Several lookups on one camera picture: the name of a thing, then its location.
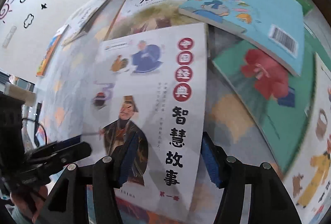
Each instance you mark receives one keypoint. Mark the white wisdom stories book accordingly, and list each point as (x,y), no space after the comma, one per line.
(151,85)

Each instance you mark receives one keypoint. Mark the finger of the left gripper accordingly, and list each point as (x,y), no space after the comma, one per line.
(75,139)
(57,154)

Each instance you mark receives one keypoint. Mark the white landscape cover book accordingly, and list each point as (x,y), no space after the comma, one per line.
(136,16)

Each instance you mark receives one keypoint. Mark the white book yellow robed figure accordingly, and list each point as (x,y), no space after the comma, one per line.
(308,179)

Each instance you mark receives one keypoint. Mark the colourful book at edge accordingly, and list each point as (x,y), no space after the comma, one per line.
(50,50)

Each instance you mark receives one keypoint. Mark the white wall decal board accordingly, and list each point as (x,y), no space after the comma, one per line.
(27,27)

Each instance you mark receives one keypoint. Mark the white thin book stack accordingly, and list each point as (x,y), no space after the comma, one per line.
(82,20)

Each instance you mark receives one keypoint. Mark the light blue Confucius book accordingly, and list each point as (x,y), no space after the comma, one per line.
(274,26)

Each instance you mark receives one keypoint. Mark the teal poetry book red girl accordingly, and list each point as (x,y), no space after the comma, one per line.
(276,100)

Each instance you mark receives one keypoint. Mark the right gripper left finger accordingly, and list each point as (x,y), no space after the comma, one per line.
(68,202)

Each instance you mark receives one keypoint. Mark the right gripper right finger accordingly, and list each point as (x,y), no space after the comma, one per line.
(269,201)

